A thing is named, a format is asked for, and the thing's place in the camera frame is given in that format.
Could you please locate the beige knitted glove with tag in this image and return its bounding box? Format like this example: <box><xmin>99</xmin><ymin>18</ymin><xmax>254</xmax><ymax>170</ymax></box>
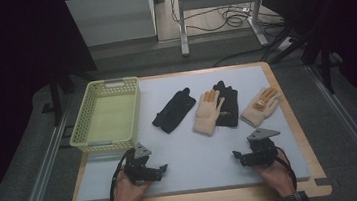
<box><xmin>237</xmin><ymin>85</ymin><xmax>287</xmax><ymax>130</ymax></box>

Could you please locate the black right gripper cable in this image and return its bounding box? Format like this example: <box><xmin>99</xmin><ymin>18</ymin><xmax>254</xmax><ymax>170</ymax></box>
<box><xmin>274</xmin><ymin>144</ymin><xmax>299</xmax><ymax>192</ymax></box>

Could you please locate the black metal stand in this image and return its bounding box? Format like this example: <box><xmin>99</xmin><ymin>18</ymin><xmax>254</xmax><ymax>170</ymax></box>
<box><xmin>299</xmin><ymin>28</ymin><xmax>339</xmax><ymax>97</ymax></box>
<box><xmin>46</xmin><ymin>66</ymin><xmax>103</xmax><ymax>128</ymax></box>

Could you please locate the white cabinet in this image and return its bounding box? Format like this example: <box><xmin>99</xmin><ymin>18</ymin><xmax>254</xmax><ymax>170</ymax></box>
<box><xmin>64</xmin><ymin>0</ymin><xmax>159</xmax><ymax>50</ymax></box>

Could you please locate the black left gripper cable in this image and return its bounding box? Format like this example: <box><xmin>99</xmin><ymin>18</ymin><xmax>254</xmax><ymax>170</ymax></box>
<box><xmin>105</xmin><ymin>148</ymin><xmax>141</xmax><ymax>201</ymax></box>

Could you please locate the black glove with small label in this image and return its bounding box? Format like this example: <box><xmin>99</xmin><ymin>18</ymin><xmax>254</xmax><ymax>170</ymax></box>
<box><xmin>210</xmin><ymin>78</ymin><xmax>243</xmax><ymax>131</ymax></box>

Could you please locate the person's right hand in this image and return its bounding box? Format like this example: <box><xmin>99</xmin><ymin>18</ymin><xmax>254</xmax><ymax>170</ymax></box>
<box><xmin>251</xmin><ymin>148</ymin><xmax>297</xmax><ymax>201</ymax></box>

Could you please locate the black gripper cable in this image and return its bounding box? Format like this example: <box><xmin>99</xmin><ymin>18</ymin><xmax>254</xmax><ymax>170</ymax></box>
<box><xmin>274</xmin><ymin>144</ymin><xmax>299</xmax><ymax>192</ymax></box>
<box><xmin>105</xmin><ymin>148</ymin><xmax>141</xmax><ymax>201</ymax></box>

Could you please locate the person's left hand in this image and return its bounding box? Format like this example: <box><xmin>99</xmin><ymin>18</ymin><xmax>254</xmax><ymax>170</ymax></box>
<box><xmin>106</xmin><ymin>165</ymin><xmax>154</xmax><ymax>201</ymax></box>

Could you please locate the pale blue foam mat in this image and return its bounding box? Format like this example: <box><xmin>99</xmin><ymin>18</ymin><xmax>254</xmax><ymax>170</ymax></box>
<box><xmin>63</xmin><ymin>61</ymin><xmax>313</xmax><ymax>201</ymax></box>

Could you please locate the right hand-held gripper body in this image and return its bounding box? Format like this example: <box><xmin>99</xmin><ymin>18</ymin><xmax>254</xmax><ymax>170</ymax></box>
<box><xmin>244</xmin><ymin>125</ymin><xmax>284</xmax><ymax>169</ymax></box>

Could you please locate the aluminium rail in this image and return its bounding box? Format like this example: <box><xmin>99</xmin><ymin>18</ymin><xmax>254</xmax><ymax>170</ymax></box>
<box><xmin>306</xmin><ymin>60</ymin><xmax>357</xmax><ymax>201</ymax></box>
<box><xmin>0</xmin><ymin>98</ymin><xmax>82</xmax><ymax>201</ymax></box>

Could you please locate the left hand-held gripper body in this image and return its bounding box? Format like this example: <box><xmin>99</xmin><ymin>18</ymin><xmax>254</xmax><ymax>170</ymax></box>
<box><xmin>121</xmin><ymin>140</ymin><xmax>158</xmax><ymax>187</ymax></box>

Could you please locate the pale yellow plastic basket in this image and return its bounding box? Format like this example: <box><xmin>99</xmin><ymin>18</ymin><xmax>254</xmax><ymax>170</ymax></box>
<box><xmin>63</xmin><ymin>76</ymin><xmax>147</xmax><ymax>156</ymax></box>

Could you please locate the black cables bundle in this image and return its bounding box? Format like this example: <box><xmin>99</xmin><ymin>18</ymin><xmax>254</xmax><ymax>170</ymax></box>
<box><xmin>170</xmin><ymin>0</ymin><xmax>286</xmax><ymax>38</ymax></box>

